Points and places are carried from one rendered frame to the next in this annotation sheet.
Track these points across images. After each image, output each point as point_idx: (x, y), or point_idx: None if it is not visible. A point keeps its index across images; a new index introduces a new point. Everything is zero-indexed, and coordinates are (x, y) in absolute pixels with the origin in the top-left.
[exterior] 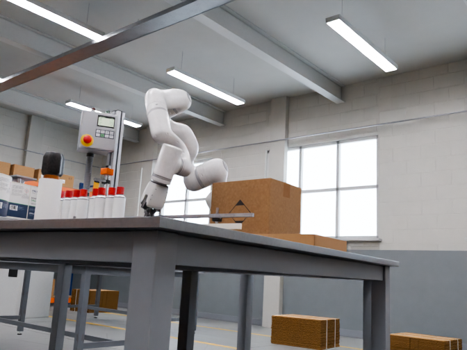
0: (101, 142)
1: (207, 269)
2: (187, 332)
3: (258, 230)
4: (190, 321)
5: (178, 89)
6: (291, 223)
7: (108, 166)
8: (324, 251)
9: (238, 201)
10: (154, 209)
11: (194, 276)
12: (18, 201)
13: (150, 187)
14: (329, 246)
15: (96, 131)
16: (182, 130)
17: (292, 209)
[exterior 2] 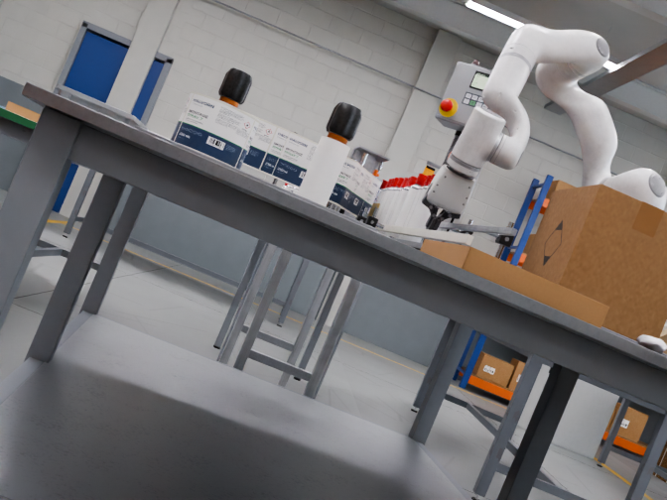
0: (466, 113)
1: None
2: (523, 458)
3: (554, 274)
4: (537, 443)
5: (586, 31)
6: (642, 288)
7: None
8: (465, 278)
9: (559, 223)
10: (445, 210)
11: (568, 373)
12: None
13: (439, 173)
14: (523, 288)
15: (466, 95)
16: (582, 106)
17: (657, 262)
